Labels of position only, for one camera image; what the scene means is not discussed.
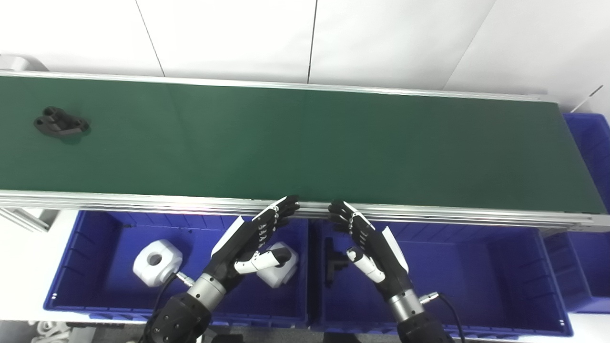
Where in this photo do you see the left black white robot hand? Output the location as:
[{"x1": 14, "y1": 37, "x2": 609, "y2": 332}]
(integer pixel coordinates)
[{"x1": 203, "y1": 194, "x2": 301, "y2": 292}]

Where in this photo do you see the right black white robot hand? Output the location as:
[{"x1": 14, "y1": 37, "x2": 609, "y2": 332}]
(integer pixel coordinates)
[{"x1": 328, "y1": 199, "x2": 415, "y2": 301}]

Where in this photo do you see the black flanged part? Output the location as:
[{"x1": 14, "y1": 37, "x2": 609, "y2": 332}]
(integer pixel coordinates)
[{"x1": 33, "y1": 106, "x2": 91, "y2": 139}]

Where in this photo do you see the white block part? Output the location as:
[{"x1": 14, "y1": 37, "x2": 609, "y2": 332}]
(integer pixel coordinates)
[{"x1": 257, "y1": 242, "x2": 299, "y2": 289}]

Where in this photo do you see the large blue plastic bin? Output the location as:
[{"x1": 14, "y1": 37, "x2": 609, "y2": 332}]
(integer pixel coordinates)
[
  {"x1": 309, "y1": 218, "x2": 574, "y2": 339},
  {"x1": 43, "y1": 210, "x2": 310, "y2": 329}
]

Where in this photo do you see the green conveyor belt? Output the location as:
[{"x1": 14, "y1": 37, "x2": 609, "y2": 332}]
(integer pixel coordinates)
[
  {"x1": 0, "y1": 76, "x2": 607, "y2": 214},
  {"x1": 0, "y1": 71, "x2": 610, "y2": 232}
]

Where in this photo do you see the small blue plastic bin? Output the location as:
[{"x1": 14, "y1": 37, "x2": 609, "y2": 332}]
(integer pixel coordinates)
[
  {"x1": 543, "y1": 229, "x2": 610, "y2": 314},
  {"x1": 562, "y1": 112, "x2": 610, "y2": 214}
]

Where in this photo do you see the aluminium conveyor leg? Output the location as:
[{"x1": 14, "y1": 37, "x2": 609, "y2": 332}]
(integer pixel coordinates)
[{"x1": 0, "y1": 207, "x2": 60, "y2": 234}]

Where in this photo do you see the grey conveyor motor housing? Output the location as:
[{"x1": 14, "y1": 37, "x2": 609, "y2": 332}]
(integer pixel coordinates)
[{"x1": 0, "y1": 55, "x2": 48, "y2": 73}]

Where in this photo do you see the white block with round hole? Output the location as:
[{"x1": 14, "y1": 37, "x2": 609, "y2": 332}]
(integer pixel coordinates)
[{"x1": 132, "y1": 239, "x2": 183, "y2": 288}]

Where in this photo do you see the white plastic object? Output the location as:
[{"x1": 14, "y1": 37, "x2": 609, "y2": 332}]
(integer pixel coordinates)
[{"x1": 29, "y1": 320, "x2": 72, "y2": 343}]

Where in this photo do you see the black bracket part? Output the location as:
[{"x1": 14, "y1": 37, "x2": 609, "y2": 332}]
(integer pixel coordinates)
[{"x1": 324, "y1": 237, "x2": 351, "y2": 288}]

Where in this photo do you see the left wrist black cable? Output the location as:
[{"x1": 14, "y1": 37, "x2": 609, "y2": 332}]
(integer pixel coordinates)
[{"x1": 141, "y1": 271, "x2": 195, "y2": 341}]

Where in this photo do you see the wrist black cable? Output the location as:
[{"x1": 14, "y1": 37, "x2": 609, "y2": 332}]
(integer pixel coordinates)
[
  {"x1": 419, "y1": 292, "x2": 467, "y2": 343},
  {"x1": 141, "y1": 271, "x2": 195, "y2": 341}
]

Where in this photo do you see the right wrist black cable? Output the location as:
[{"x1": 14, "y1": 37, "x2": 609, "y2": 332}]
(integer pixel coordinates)
[{"x1": 419, "y1": 292, "x2": 467, "y2": 343}]

